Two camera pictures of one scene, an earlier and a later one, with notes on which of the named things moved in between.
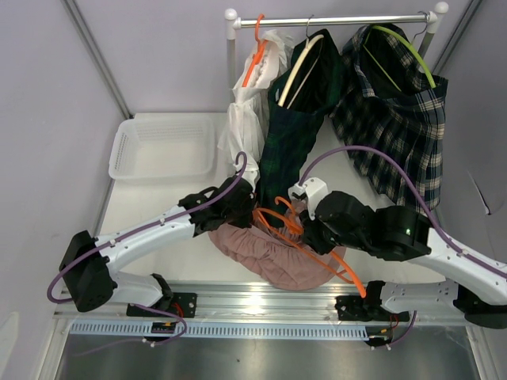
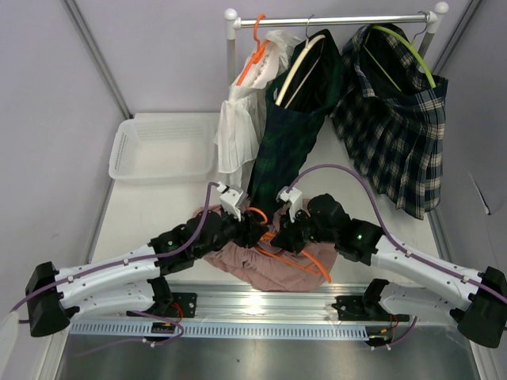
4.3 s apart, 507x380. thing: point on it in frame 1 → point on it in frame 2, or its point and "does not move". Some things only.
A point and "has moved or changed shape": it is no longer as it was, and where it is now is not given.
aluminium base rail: x=238 y=302 does not move
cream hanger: x=310 y=41 does not move
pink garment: x=278 y=257 has moved or changed shape
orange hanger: x=344 y=274 → x=314 y=267
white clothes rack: x=233 y=24 does not move
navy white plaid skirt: x=390 y=104 does not move
